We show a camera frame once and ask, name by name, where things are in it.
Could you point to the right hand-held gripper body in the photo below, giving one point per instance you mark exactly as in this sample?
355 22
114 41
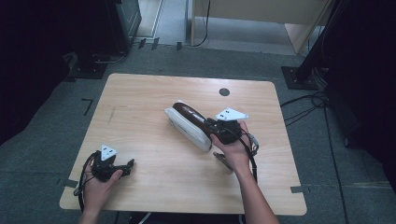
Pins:
229 132

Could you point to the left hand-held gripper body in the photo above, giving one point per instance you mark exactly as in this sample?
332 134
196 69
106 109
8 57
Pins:
102 169

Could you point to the white pencil case brown inside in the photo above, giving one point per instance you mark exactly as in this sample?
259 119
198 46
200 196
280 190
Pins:
188 129

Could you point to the person's right hand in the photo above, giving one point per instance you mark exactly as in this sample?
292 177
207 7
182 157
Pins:
236 154

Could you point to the person's left hand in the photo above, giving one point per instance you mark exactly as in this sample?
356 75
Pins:
96 193

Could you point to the dark metal clip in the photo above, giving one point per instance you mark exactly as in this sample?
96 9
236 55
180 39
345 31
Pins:
221 158

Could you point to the black round table hole cover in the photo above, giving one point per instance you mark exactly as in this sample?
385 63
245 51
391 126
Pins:
224 92

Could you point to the grey tape piece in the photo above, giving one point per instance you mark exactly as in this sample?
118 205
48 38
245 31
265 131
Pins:
71 183
296 189

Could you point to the person's dark clothing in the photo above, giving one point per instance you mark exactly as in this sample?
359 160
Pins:
186 219

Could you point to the black tape strip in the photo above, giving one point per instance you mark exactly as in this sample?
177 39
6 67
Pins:
179 46
155 44
142 43

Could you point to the light wooden desk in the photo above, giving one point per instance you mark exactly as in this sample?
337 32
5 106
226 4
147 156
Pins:
264 12

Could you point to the dark curtain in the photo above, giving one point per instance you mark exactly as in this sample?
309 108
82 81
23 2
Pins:
28 62
370 77

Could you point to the black cabinet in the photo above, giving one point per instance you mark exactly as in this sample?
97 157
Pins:
123 25

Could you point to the black stand with base plate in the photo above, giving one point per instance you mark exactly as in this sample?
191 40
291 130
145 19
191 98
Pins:
300 77

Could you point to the black stand base plate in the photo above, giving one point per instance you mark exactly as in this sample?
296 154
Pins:
88 71

